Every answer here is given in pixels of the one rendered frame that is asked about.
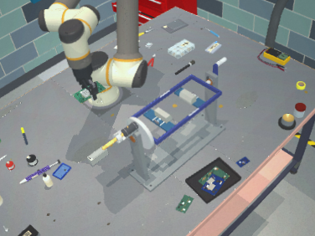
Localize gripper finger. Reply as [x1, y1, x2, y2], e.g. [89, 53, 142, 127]
[79, 81, 90, 95]
[88, 79, 99, 101]

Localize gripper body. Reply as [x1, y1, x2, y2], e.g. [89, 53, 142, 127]
[71, 65, 95, 88]

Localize black shoot bolt yellow knob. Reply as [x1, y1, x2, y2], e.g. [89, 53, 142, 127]
[101, 121, 139, 151]

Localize blue holder jaw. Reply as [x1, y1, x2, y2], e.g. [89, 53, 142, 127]
[143, 106, 180, 134]
[173, 86, 209, 110]

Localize grey holder base with posts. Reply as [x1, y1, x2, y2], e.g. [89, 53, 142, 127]
[129, 70, 226, 192]

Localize small green circuit board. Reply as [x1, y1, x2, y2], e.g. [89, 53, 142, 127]
[175, 194, 195, 214]

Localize green circuit board in tray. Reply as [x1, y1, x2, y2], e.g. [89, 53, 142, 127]
[198, 166, 230, 187]

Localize blue circuit board with chip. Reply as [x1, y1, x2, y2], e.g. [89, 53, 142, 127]
[201, 173, 226, 197]

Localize small blue circuit board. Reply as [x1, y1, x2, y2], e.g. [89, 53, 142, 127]
[235, 156, 251, 168]

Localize grey metal block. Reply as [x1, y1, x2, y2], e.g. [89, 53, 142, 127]
[85, 147, 110, 167]

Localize white index disc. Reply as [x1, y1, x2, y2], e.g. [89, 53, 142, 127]
[126, 115, 155, 153]

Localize yellow and blue pen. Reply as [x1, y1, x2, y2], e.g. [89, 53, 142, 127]
[19, 126, 29, 146]

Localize blue plastic tray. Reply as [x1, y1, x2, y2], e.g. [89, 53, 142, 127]
[52, 162, 73, 181]

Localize black round jar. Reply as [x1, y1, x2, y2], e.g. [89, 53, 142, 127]
[26, 153, 39, 167]

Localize black torch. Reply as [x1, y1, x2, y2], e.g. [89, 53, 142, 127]
[174, 59, 197, 76]

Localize clear compartment parts box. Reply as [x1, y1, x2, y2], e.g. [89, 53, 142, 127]
[167, 38, 196, 59]

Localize purple syringe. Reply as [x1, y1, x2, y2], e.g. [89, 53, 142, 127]
[18, 159, 62, 185]

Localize small white bottle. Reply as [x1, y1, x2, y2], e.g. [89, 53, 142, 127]
[41, 172, 54, 188]

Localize grey flat pad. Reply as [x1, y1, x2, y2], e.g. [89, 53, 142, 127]
[161, 18, 188, 34]

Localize red tool cabinet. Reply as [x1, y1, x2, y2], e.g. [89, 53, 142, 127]
[111, 0, 198, 28]

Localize small clear parts box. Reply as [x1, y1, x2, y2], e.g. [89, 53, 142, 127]
[204, 40, 223, 54]

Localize blue thin screwdriver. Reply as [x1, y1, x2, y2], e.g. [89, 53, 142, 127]
[204, 27, 220, 38]

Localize black tray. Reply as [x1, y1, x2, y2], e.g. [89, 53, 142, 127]
[184, 156, 242, 204]

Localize black labelled box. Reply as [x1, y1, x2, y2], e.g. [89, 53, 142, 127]
[17, 224, 40, 236]

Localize red and black test leads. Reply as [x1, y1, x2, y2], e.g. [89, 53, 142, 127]
[256, 51, 287, 72]

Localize yellow multimeter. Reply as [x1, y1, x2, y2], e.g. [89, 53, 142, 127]
[262, 47, 292, 67]

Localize amber button on black base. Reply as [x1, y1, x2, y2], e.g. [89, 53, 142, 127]
[277, 112, 297, 131]

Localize red button on grey cylinder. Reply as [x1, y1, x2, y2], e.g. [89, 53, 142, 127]
[292, 102, 307, 119]

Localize grey round base plate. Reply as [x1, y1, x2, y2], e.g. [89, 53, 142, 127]
[83, 88, 124, 110]

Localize blue rotating frame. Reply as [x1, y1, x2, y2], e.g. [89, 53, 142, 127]
[131, 74, 224, 146]

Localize yellow handled screwdriver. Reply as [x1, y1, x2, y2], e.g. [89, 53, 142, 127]
[138, 27, 155, 38]

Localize blue crank with white handle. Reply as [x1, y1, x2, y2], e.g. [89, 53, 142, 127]
[212, 56, 228, 76]

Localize bench frame with pink rail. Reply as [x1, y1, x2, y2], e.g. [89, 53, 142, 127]
[186, 106, 315, 236]

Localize grey extraction hose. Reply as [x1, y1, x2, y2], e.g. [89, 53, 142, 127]
[264, 0, 289, 49]

